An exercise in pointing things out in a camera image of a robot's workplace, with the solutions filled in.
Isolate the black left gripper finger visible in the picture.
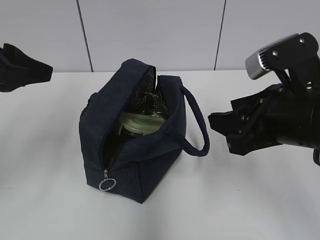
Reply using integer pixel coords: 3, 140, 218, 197
0, 43, 53, 93

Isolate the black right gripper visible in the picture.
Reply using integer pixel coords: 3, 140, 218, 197
208, 84, 320, 155

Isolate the green lid glass food container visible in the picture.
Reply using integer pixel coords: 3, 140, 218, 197
113, 112, 166, 137

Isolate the dark blue insulated lunch bag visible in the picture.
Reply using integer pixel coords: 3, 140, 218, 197
79, 58, 210, 203

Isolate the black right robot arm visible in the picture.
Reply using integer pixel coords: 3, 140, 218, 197
208, 55, 320, 156

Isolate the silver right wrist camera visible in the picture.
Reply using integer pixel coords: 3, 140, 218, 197
244, 32, 320, 95

